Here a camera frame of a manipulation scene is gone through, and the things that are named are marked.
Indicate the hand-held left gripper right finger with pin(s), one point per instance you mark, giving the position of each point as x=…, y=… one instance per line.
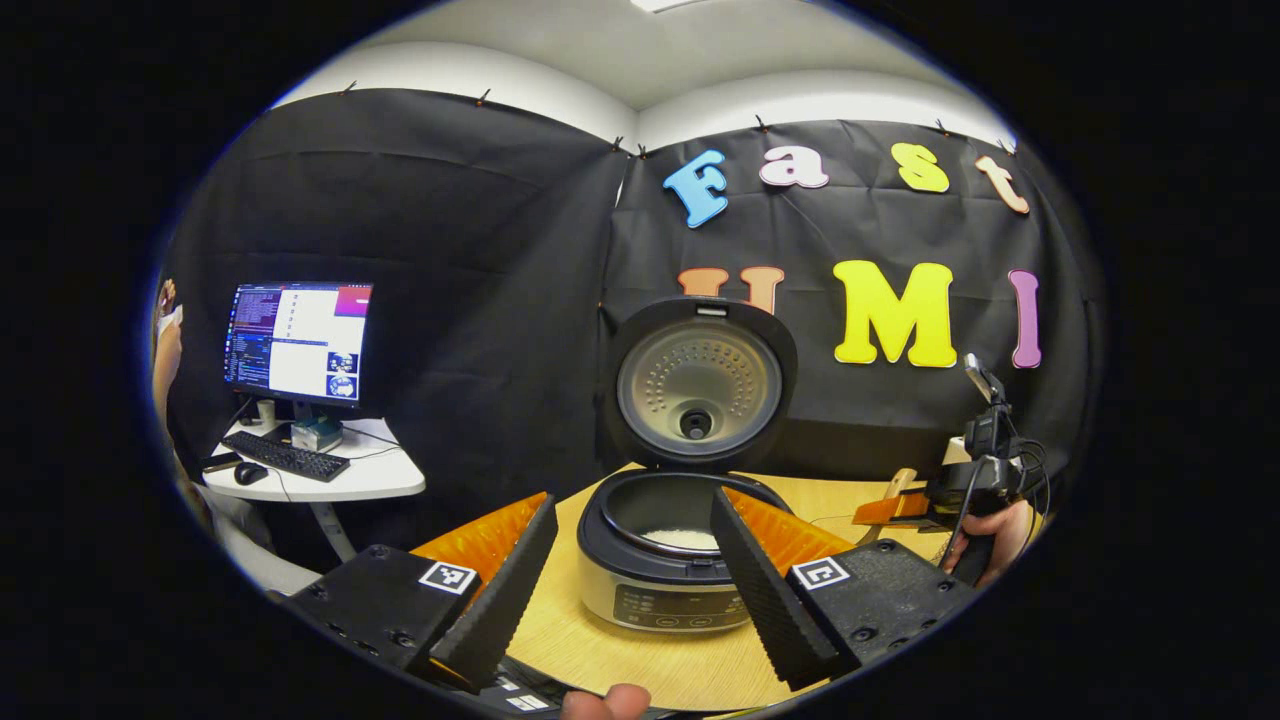
x=770, y=600

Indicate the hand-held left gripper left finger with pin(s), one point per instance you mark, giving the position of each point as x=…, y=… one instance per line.
x=500, y=600

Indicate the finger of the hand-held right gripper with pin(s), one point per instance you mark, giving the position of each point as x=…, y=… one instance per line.
x=890, y=510

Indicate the wooden spoon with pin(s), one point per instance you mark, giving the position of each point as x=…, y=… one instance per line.
x=900, y=482

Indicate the white rice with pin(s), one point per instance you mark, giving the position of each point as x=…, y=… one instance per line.
x=685, y=540

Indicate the grey rice cooker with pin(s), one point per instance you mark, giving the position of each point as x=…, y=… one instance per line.
x=700, y=390

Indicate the white side table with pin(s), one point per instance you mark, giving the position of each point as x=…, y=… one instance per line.
x=380, y=475

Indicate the small teal device box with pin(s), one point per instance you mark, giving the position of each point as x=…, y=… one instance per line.
x=315, y=435

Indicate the black keyboard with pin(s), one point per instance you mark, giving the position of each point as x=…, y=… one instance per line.
x=285, y=457

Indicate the black computer mouse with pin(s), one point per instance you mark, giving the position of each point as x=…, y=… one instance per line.
x=250, y=473

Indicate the computer monitor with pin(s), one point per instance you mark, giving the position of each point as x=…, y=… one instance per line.
x=300, y=340

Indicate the ceiling light panel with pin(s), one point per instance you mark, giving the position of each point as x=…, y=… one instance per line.
x=660, y=5

